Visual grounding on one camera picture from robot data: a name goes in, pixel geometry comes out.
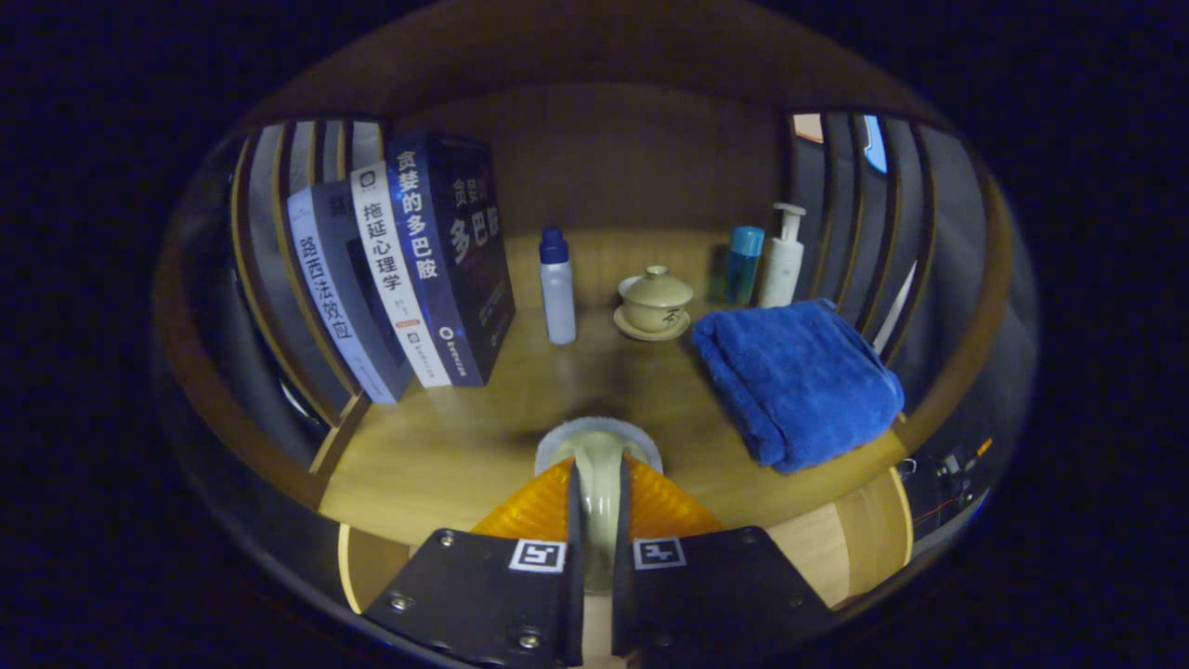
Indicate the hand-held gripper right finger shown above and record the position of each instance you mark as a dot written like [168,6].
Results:
[620,604]

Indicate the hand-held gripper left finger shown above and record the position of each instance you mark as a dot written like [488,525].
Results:
[575,604]

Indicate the wooden countertop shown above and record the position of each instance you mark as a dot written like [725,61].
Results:
[483,437]

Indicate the wooden cabinet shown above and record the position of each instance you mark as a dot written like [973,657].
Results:
[632,158]

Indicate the folded blue towel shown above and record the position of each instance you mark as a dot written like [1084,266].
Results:
[799,381]

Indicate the beige lidded teacup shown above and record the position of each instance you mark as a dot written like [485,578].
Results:
[655,302]

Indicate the white bottle with blue cap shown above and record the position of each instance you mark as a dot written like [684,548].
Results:
[558,297]

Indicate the teal bottle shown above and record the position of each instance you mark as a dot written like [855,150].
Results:
[743,269]

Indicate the black device with orange tip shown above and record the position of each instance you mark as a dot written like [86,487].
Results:
[952,462]

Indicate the dark blue book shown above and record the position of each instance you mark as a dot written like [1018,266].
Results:
[464,260]

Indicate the white pump bottle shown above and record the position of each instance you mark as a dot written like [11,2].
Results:
[782,265]

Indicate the white book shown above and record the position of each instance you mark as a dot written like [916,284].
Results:
[390,269]

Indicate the pale blue book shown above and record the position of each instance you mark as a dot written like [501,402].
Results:
[325,288]

